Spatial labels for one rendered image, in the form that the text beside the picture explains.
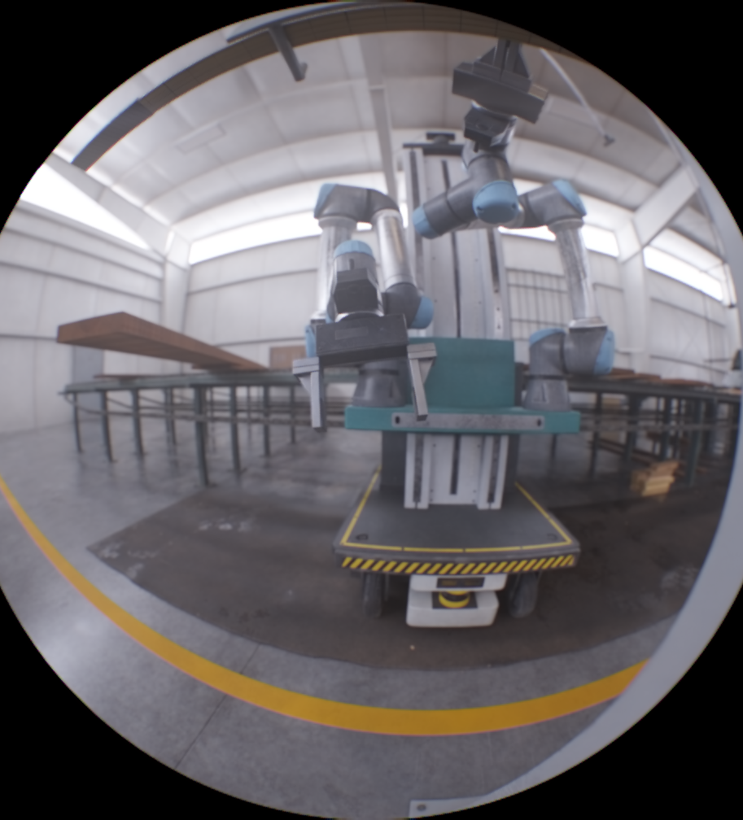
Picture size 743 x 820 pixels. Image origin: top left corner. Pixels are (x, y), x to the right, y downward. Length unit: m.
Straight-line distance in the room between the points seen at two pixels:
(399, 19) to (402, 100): 6.81
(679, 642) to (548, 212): 0.83
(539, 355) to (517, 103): 0.63
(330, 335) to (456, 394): 0.56
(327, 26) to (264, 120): 7.37
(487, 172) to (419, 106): 6.66
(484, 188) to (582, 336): 0.46
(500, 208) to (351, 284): 0.27
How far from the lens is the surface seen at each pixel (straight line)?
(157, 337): 0.88
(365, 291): 0.39
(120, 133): 0.37
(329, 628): 0.98
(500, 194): 0.49
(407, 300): 0.59
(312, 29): 0.27
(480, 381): 0.90
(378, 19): 0.27
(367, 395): 0.74
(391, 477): 1.14
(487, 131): 0.47
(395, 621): 1.00
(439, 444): 0.99
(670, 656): 0.15
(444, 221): 0.56
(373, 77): 5.84
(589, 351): 0.79
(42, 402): 8.48
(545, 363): 0.84
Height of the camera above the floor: 0.74
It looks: 5 degrees down
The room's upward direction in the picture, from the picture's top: 1 degrees clockwise
